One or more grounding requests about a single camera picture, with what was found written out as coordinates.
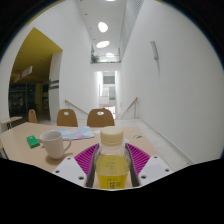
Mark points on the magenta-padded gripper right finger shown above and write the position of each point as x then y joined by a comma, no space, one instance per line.
154,168

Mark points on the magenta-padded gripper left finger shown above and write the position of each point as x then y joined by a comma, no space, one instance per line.
68,168

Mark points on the yellow drink bottle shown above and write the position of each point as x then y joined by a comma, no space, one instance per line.
112,166

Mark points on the white ceramic mug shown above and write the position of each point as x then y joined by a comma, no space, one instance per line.
53,145

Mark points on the small colourful table sticker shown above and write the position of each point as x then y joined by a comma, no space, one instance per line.
137,136

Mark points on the colourful printed paper sheet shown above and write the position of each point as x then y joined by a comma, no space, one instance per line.
78,132

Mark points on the small green box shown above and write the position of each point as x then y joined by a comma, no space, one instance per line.
33,141

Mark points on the wooden chair with oval hole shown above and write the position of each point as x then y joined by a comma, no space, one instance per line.
32,116
66,118
100,119

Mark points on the wooden stair handrail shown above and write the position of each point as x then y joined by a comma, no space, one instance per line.
76,106
130,106

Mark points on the small wooden side table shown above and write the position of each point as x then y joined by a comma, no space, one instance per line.
10,120

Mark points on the white hanging sign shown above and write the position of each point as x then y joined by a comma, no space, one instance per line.
23,74

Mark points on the green balcony plant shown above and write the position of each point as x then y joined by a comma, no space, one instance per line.
94,59

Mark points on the round ceiling lights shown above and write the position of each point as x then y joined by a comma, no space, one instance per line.
103,27

